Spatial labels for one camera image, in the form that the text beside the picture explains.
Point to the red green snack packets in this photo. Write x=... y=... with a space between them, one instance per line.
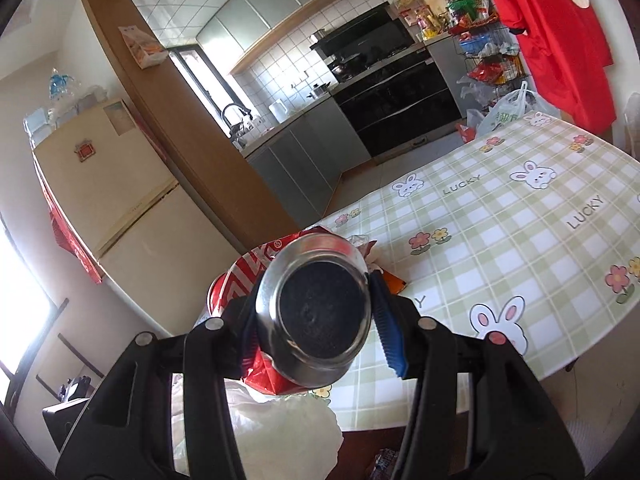
x=470 y=7

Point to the beige refrigerator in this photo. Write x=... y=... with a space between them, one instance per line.
x=125 y=200

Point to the red printed banner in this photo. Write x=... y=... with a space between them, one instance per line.
x=70 y=240

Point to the red metal drink can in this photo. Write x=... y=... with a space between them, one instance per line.
x=315 y=310

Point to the kitchen faucet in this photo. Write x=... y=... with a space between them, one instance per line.
x=235 y=115

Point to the black range hood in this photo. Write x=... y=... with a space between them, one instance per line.
x=365 y=30

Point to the wooden doorway frame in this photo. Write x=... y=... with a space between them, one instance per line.
x=190 y=125

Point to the blue plastic basket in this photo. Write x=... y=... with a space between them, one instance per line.
x=472 y=46

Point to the cluster of seasoning packets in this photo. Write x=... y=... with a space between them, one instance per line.
x=415 y=12

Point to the white green printed plastic bag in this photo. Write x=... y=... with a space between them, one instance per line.
x=510 y=112

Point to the orange snack wrapper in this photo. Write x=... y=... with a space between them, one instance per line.
x=395 y=284

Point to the red packet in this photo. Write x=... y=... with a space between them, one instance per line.
x=465 y=133

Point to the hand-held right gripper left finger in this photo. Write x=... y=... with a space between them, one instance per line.
x=235 y=345

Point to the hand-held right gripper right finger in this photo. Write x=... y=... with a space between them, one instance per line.
x=390 y=330

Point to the grey base cabinet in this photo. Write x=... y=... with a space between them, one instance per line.
x=300 y=160
x=447 y=70

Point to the small steel pot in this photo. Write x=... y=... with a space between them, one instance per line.
x=318 y=36

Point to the brown round bin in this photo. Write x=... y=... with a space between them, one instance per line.
x=360 y=455

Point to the white kettle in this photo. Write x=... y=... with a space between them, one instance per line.
x=278 y=111

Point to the red white striped snack bag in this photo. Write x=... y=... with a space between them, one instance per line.
x=235 y=275

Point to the checked rabbit print tablecloth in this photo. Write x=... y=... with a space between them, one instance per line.
x=500 y=240

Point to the black built-in stove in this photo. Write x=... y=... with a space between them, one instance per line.
x=400 y=105

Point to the grey wall cabinets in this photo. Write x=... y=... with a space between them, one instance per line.
x=280 y=0

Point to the clear blue plastic bag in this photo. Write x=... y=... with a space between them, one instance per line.
x=65 y=85

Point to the red fridge magnet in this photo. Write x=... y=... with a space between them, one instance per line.
x=84 y=150

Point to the white orange packet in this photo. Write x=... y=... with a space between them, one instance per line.
x=142 y=47

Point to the kitchen window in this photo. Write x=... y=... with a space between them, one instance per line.
x=200 y=75

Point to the steel cooking pot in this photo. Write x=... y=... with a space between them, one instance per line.
x=319 y=90

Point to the red apron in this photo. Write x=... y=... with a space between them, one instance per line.
x=550 y=25

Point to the white crumpled plastic bag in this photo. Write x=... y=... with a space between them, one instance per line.
x=280 y=430

